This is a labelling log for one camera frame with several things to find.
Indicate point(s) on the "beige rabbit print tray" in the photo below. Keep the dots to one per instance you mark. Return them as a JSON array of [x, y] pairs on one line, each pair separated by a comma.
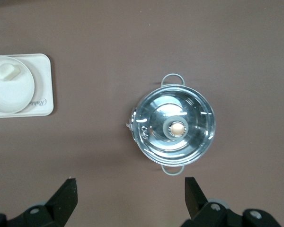
[[43, 78]]

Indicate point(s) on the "brown table cover mat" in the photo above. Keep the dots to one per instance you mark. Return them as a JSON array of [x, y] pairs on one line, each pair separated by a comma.
[[142, 35]]

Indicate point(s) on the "white steamed bun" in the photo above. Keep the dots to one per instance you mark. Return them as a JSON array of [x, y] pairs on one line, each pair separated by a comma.
[[8, 72]]

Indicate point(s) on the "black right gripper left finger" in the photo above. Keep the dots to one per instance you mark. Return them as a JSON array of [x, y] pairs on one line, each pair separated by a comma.
[[64, 198]]

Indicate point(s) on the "green electric cooking pot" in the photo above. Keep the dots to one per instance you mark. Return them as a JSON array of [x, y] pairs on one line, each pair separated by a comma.
[[172, 173]]

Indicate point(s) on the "glass pot lid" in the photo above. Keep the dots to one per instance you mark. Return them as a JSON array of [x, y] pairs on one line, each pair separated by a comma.
[[191, 142]]

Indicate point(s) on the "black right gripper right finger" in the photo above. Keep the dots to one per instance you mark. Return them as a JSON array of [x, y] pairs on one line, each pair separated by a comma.
[[195, 198]]

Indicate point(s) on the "round beige plate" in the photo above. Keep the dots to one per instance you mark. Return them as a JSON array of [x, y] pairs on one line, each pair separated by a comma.
[[11, 97]]

